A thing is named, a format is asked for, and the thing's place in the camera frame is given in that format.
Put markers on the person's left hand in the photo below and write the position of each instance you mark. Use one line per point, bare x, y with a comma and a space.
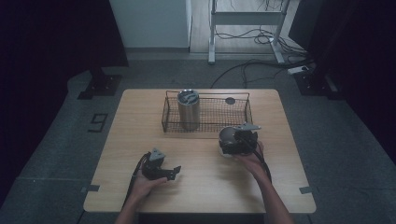
144, 188

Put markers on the grey tape strip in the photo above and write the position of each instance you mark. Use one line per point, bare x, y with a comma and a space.
91, 188
305, 189

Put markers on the stainless steel tumbler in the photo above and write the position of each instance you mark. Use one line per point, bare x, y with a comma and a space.
188, 109

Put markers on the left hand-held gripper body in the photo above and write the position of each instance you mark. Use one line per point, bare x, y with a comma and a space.
152, 166

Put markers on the white cabinet panel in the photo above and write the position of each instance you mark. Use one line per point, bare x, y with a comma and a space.
152, 23

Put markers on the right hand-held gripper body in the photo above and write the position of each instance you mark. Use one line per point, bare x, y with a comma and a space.
247, 141

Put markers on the white power strip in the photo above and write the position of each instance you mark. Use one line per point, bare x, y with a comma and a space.
298, 69

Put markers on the black round disc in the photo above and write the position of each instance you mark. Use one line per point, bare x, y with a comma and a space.
230, 100

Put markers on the person's right hand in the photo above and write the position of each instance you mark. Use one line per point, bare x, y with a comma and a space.
253, 163

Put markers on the white desk frame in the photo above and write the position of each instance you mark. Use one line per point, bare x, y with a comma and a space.
246, 29

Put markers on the white steel mug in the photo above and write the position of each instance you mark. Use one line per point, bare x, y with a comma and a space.
226, 137

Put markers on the dark curtain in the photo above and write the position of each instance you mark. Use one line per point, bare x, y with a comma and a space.
351, 46
56, 40

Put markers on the black stand base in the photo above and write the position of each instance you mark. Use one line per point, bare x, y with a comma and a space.
101, 84
317, 84

